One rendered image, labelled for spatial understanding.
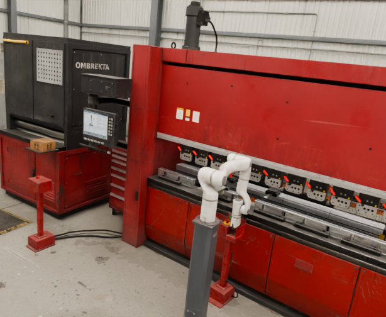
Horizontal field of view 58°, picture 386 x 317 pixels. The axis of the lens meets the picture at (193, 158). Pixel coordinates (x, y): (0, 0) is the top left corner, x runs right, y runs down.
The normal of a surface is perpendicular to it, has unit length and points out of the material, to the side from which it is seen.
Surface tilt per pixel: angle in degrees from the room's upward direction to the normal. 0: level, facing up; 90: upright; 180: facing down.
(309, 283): 90
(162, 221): 90
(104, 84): 90
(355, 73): 90
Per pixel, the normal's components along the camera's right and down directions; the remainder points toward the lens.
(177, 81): -0.58, 0.16
